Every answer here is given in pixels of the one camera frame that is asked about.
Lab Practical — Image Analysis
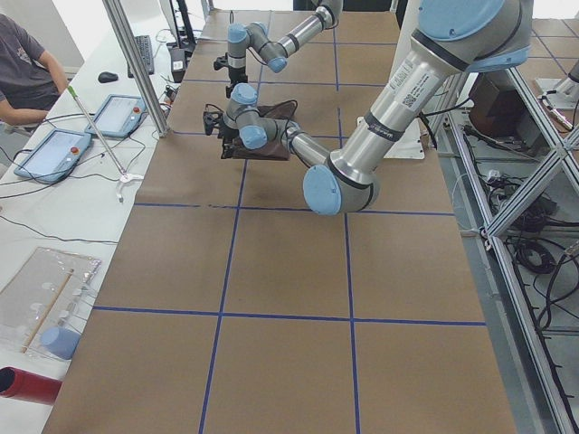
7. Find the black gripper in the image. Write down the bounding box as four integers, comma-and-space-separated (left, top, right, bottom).
219, 118, 240, 159
225, 66, 248, 99

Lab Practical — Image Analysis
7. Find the dark brown t-shirt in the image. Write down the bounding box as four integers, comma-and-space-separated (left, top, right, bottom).
231, 99, 298, 161

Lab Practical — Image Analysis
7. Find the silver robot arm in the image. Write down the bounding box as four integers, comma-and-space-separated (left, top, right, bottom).
214, 1, 534, 215
214, 0, 344, 99

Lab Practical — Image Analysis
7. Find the black labelled box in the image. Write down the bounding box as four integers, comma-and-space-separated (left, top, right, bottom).
169, 47, 187, 83

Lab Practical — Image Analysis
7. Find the black keyboard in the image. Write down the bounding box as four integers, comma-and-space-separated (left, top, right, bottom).
134, 35, 155, 75

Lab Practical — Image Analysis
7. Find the green tipped grabber stick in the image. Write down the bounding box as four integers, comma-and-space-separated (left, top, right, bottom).
67, 85, 144, 203

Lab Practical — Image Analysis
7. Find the upper teach pendant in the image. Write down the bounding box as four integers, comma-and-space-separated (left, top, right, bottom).
93, 94, 146, 138

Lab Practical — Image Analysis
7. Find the teach pendant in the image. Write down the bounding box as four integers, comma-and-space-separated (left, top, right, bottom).
14, 128, 91, 184
93, 94, 146, 138

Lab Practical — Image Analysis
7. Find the black computer mouse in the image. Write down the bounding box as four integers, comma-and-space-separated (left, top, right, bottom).
98, 71, 119, 84

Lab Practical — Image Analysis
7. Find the lower teach pendant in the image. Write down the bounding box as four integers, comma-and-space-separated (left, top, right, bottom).
14, 128, 91, 184

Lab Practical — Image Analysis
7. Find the seated person grey shirt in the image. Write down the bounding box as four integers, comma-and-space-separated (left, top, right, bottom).
1, 14, 69, 126

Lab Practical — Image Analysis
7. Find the silver foil bag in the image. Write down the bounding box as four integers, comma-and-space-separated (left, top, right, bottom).
1, 247, 101, 360

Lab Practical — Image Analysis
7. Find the blue white bottle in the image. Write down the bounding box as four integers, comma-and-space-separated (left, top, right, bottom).
41, 326, 81, 360

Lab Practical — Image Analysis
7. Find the right side aluminium rack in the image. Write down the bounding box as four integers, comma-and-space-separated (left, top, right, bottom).
436, 57, 578, 433

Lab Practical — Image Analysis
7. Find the red cylinder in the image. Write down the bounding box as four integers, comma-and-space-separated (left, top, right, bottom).
1, 367, 62, 405

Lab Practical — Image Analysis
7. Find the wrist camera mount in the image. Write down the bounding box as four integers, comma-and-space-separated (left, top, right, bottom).
203, 103, 223, 138
214, 53, 229, 71

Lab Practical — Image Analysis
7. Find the aluminium frame post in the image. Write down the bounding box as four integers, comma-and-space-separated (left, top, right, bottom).
102, 0, 169, 137

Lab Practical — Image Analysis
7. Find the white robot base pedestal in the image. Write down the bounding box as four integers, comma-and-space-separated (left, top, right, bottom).
343, 1, 430, 170

